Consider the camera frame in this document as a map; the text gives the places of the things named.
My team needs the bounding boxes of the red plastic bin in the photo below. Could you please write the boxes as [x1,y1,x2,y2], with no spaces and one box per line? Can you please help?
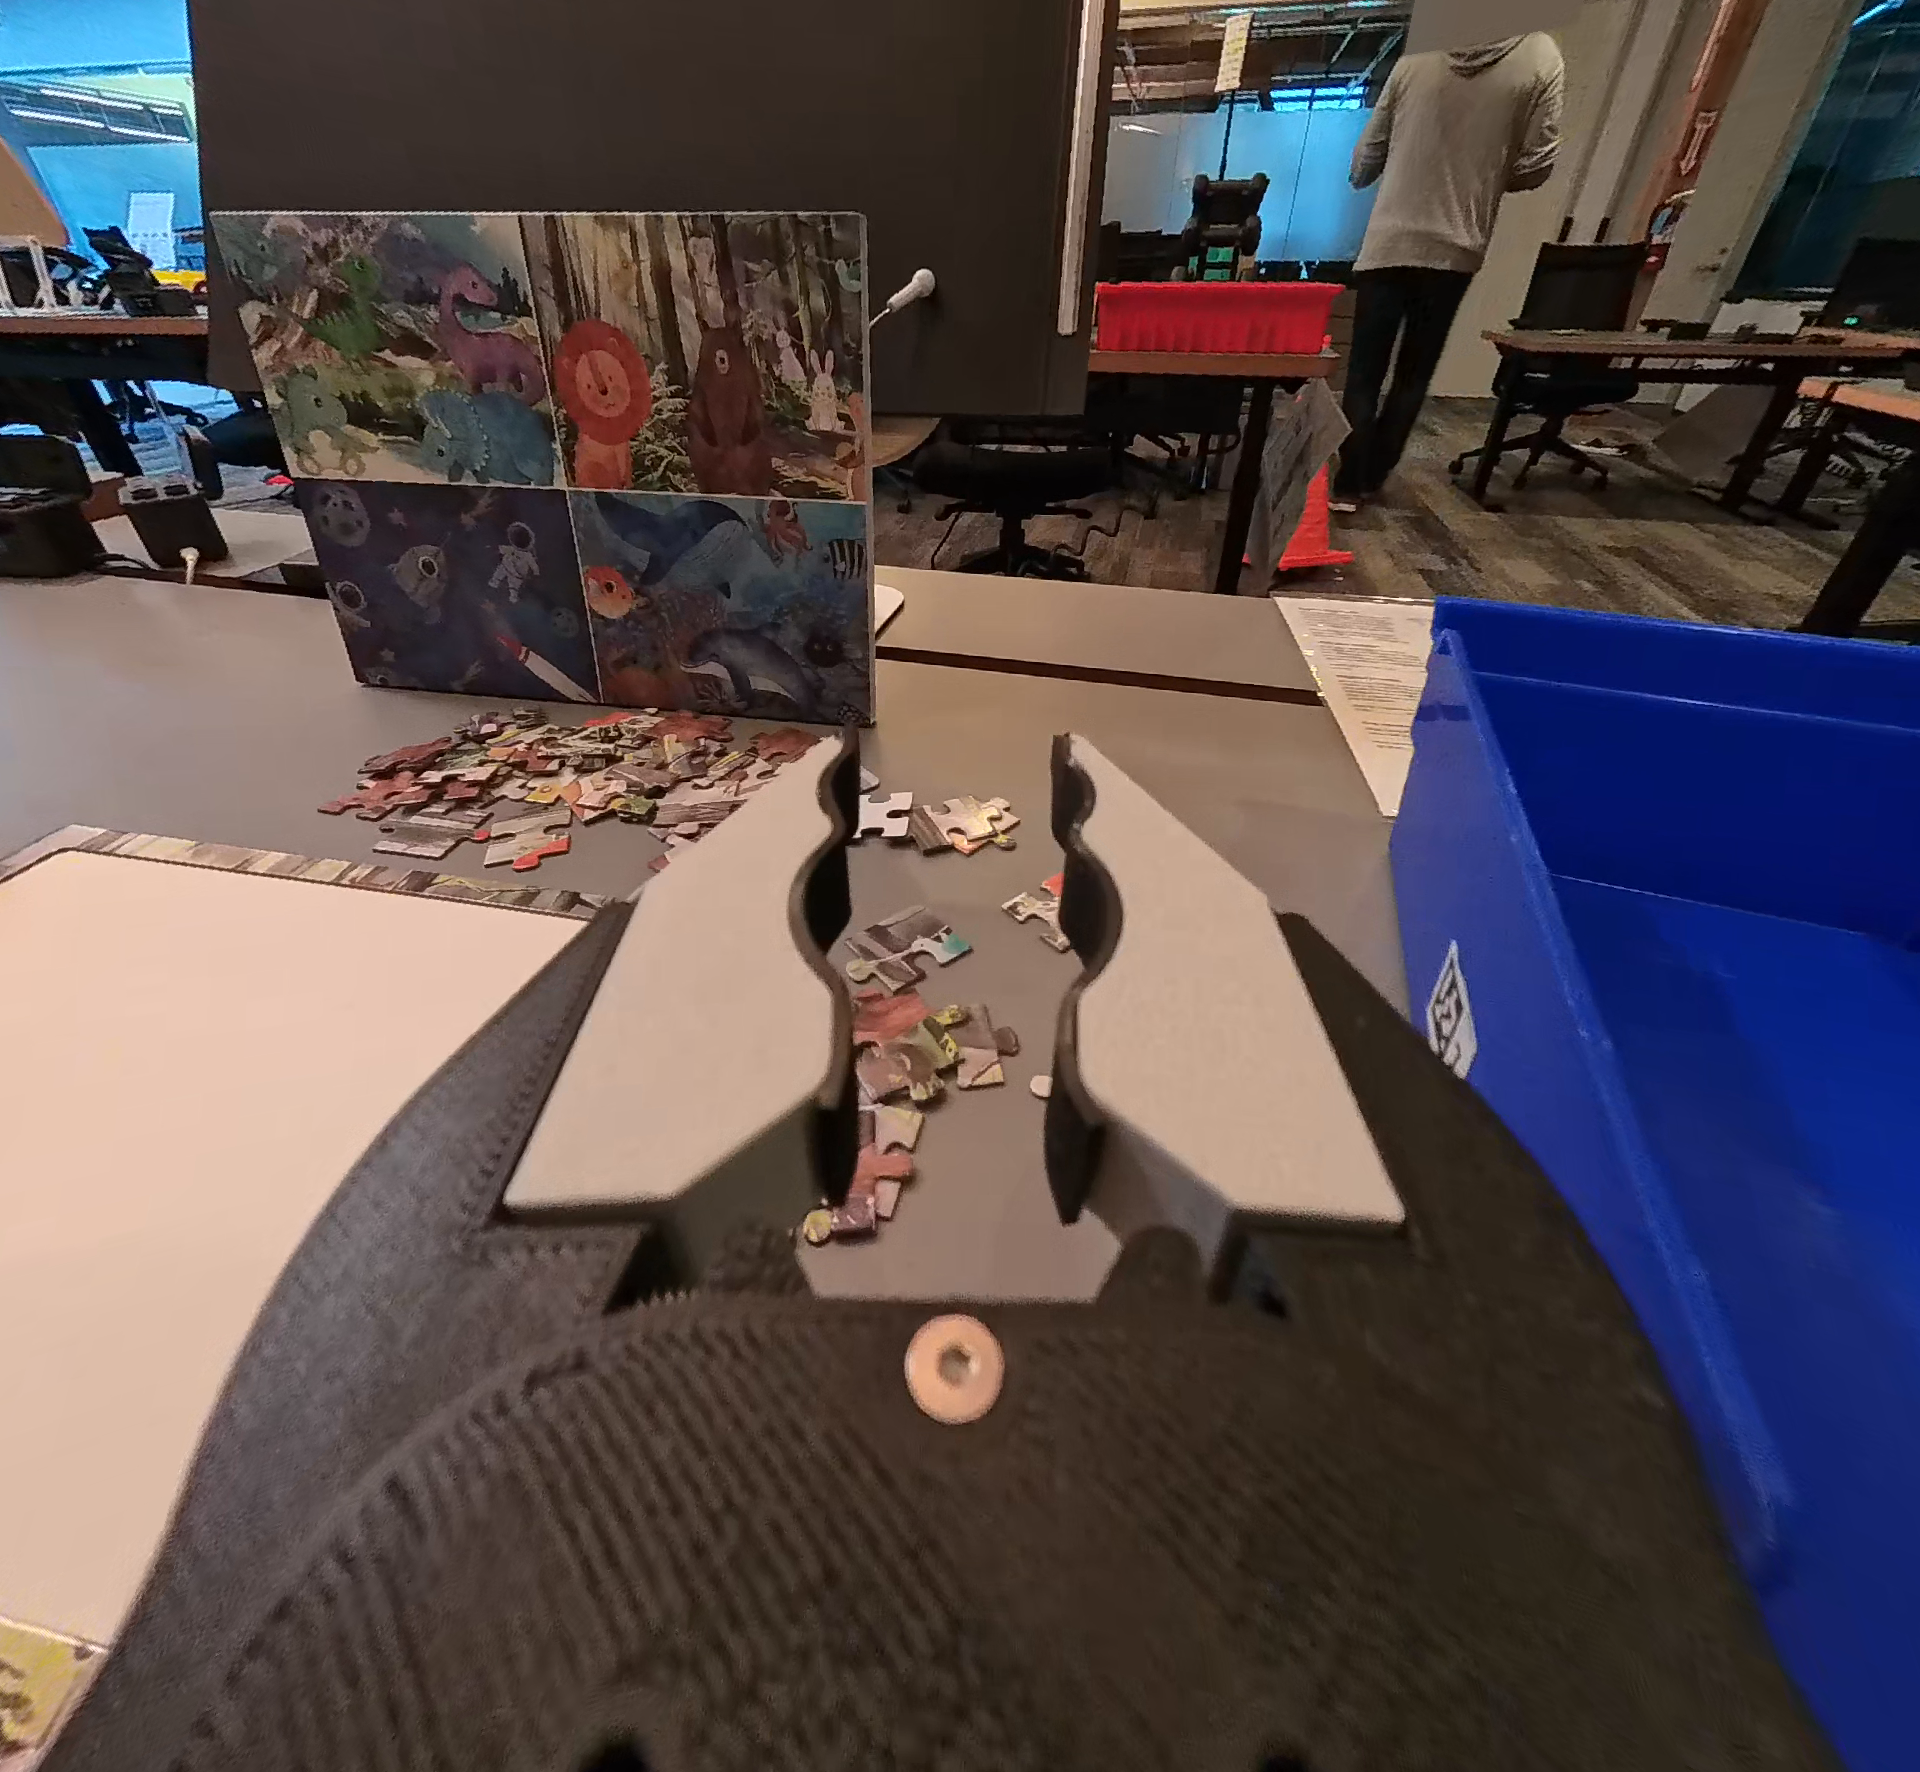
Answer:
[1090,278,1351,357]

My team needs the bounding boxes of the white paper sheet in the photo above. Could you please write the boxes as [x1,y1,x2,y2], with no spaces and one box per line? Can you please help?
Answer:
[1273,592,1441,819]

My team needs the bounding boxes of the puzzle frame tray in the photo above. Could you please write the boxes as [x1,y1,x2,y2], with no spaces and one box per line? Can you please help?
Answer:
[0,822,632,1772]

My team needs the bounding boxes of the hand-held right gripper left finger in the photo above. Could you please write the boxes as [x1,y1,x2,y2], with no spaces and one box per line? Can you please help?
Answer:
[500,728,863,1270]

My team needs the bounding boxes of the black partition panel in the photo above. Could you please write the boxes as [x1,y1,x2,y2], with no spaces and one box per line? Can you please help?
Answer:
[173,0,1138,419]

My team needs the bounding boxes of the pile of puzzle pieces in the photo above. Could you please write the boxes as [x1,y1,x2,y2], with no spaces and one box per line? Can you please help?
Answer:
[317,705,1074,1247]

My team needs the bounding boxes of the orange traffic cone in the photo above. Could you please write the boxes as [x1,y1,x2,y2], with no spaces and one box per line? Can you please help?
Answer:
[1240,452,1355,579]

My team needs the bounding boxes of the wooden post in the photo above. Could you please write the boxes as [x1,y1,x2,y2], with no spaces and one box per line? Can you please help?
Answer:
[1627,0,1840,246]

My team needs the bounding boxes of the wooden desk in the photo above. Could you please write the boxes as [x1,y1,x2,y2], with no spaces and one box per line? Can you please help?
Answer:
[1483,326,1920,521]
[0,307,214,484]
[1087,347,1348,599]

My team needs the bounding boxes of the black office chair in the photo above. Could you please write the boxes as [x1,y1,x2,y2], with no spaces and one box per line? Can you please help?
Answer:
[1447,239,1656,514]
[906,413,1110,590]

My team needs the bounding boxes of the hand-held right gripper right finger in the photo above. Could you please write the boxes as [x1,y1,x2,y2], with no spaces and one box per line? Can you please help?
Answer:
[1044,734,1407,1301]

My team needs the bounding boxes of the black wheeled machine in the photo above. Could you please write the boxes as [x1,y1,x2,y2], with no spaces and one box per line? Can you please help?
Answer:
[1174,169,1273,284]

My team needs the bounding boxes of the black power adapter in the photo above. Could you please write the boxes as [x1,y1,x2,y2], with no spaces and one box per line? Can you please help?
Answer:
[120,474,231,569]
[0,484,96,579]

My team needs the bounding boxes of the blue plastic bin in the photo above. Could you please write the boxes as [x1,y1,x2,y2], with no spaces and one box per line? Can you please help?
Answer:
[1387,592,1920,1772]

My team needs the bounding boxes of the printed puzzle storage box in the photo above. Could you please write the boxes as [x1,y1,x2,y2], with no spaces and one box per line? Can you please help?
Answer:
[208,210,880,728]

